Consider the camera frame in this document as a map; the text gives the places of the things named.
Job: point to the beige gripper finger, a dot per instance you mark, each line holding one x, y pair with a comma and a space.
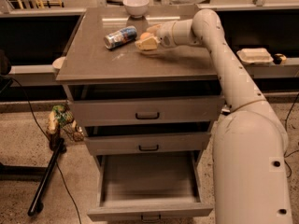
149, 43
153, 29

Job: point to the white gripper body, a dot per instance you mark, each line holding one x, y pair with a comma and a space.
163, 34

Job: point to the orange fruit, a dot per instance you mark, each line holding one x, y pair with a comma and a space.
145, 35

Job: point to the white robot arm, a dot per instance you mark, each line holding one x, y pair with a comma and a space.
250, 178

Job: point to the grey top drawer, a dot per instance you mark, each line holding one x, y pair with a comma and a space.
146, 102

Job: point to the grey drawer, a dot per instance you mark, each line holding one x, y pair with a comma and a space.
163, 137
146, 102
148, 187

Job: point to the grey drawer cabinet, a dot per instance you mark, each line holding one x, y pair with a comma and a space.
89, 62

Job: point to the grey middle drawer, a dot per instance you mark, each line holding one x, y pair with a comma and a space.
163, 137

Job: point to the grey bottom drawer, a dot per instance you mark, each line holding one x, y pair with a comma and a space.
148, 187

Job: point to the blue silver soda can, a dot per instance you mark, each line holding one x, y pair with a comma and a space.
120, 37

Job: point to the white ceramic bowl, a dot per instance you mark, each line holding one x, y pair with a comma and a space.
136, 8

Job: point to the white foam takeout container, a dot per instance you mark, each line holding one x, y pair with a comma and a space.
251, 56

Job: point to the small black yellow object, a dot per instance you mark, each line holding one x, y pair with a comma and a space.
279, 58

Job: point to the black metal stand leg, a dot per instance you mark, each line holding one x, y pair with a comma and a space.
36, 204

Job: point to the small white dish on rail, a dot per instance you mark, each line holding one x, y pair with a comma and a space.
58, 63

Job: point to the wire basket with toy fruit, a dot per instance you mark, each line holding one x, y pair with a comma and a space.
61, 118

